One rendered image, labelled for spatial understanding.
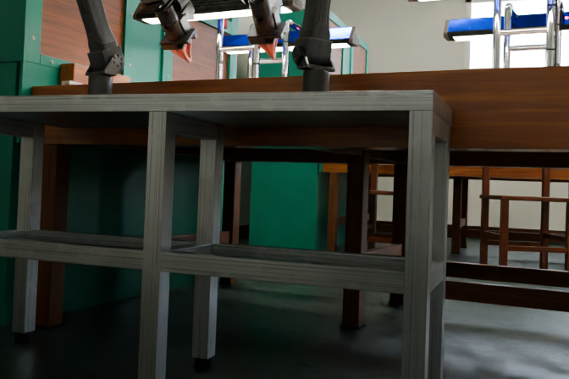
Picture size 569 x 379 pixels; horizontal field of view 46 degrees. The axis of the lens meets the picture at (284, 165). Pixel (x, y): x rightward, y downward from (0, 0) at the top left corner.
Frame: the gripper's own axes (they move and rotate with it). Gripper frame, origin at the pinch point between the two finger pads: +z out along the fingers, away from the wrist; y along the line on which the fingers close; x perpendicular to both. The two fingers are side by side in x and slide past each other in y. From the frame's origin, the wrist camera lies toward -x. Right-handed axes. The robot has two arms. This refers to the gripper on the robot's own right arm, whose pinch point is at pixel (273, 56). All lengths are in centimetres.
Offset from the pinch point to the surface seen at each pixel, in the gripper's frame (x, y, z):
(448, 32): -61, -42, 36
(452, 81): 21, -52, -7
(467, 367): 56, -58, 64
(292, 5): -25.4, 0.7, -0.5
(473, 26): -63, -51, 34
